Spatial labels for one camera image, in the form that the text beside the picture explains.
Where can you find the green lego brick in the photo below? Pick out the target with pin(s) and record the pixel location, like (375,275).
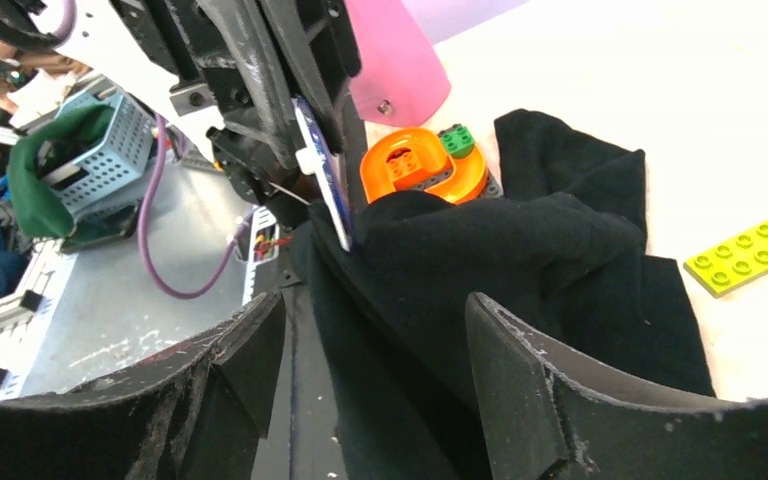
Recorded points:
(457,141)

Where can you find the lime green lego plate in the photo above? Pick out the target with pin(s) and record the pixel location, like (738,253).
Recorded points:
(732,263)

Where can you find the orange curved toy piece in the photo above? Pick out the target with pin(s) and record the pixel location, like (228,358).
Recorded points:
(415,159)

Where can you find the black garment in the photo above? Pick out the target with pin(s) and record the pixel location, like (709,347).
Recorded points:
(564,248)

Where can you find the perforated blue grey box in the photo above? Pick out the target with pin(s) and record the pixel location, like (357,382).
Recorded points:
(60,176)

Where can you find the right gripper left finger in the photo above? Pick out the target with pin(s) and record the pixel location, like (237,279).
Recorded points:
(196,410)

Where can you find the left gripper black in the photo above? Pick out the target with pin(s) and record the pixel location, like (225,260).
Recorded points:
(255,61)

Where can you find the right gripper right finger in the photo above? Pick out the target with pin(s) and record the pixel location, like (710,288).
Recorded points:
(549,411)

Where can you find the pink plastic piece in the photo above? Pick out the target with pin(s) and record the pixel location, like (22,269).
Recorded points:
(402,82)

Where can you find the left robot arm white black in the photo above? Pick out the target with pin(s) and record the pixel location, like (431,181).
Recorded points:
(92,33)

